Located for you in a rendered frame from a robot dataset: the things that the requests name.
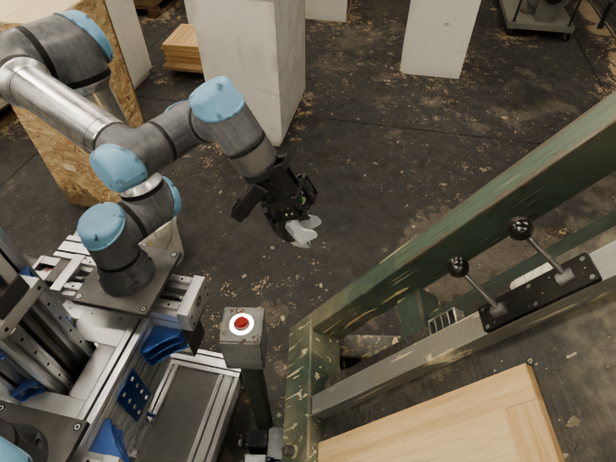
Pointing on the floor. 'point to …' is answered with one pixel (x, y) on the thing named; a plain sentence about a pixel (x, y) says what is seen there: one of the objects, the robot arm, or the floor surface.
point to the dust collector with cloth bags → (538, 16)
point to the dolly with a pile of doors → (182, 51)
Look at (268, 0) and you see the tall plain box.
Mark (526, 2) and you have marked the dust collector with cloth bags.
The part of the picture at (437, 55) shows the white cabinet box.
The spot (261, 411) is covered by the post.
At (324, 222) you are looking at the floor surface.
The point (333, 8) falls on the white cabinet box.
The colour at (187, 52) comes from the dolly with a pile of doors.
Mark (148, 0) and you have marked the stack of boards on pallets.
